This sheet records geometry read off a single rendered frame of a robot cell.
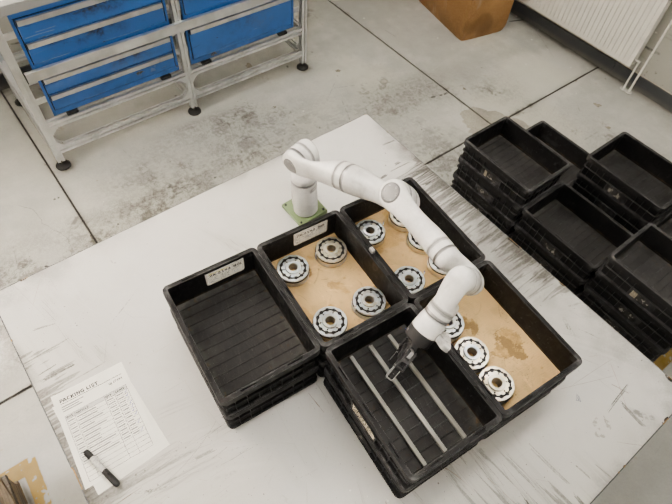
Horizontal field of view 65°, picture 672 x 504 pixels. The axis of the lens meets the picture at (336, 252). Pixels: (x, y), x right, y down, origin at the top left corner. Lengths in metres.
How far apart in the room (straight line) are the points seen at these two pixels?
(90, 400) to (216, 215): 0.76
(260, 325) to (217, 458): 0.38
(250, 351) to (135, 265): 0.58
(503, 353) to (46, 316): 1.43
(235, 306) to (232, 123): 1.96
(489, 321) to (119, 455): 1.13
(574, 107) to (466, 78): 0.75
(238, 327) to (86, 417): 0.50
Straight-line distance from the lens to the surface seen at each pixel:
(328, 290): 1.66
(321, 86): 3.71
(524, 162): 2.72
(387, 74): 3.88
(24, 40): 2.98
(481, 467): 1.67
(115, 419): 1.71
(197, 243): 1.95
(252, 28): 3.48
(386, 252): 1.76
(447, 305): 1.34
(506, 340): 1.69
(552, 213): 2.70
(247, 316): 1.62
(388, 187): 1.47
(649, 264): 2.58
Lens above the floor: 2.25
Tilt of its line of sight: 54 degrees down
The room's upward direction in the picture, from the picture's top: 6 degrees clockwise
